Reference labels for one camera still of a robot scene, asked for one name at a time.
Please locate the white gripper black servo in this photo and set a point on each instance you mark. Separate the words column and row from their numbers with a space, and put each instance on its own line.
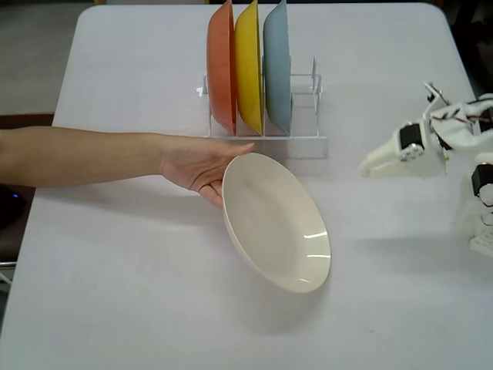
column 394, row 153

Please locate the cream plate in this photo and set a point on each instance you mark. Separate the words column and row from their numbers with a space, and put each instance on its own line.
column 269, row 223

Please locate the bare person forearm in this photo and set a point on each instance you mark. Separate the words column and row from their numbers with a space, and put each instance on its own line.
column 77, row 158

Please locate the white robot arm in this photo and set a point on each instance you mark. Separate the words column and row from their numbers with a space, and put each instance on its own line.
column 458, row 131

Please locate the light blue plate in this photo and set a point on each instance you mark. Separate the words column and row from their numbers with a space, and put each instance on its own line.
column 276, row 77

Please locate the yellow plate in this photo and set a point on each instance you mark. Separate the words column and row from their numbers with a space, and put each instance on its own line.
column 248, row 77

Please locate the orange plate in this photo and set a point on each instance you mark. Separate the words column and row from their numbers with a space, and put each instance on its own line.
column 221, row 77

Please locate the bare person hand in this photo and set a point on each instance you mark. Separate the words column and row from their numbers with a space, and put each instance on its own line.
column 192, row 165

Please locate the dark furniture piece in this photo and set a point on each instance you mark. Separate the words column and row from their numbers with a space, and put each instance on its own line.
column 468, row 9

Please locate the black mouse with blue light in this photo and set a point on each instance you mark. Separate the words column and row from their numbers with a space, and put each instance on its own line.
column 9, row 210

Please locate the dark brown side table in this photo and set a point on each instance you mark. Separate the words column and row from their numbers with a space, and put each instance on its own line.
column 11, row 246

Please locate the wrist camera on white bracket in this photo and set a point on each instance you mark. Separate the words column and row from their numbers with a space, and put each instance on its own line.
column 430, row 112

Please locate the metal frame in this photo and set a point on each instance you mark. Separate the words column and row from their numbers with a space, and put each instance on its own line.
column 5, row 264

